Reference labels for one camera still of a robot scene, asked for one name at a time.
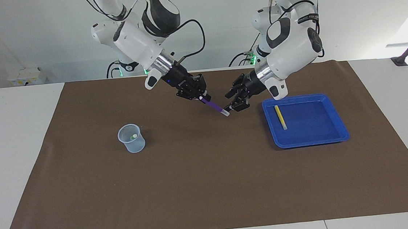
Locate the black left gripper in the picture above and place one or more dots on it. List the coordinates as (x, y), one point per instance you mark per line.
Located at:
(253, 85)

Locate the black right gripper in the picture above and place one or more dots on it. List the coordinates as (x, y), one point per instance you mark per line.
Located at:
(181, 77)

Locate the purple marker pen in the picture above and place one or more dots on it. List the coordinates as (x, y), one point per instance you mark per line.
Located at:
(213, 105)

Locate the yellow marker pen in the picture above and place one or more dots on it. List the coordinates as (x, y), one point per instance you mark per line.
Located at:
(280, 117)

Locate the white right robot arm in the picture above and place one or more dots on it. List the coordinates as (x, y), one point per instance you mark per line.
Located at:
(136, 43)

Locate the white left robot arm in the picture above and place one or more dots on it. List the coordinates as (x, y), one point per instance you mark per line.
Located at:
(293, 49)

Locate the translucent plastic cup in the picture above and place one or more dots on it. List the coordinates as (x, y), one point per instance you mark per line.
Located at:
(133, 146)

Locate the blue plastic tray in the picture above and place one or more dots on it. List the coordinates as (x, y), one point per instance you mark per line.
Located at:
(315, 135)

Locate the brown table mat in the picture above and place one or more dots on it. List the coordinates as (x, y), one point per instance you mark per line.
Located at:
(209, 187)

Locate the white wall outlet box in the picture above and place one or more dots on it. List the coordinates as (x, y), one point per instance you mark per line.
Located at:
(26, 77)

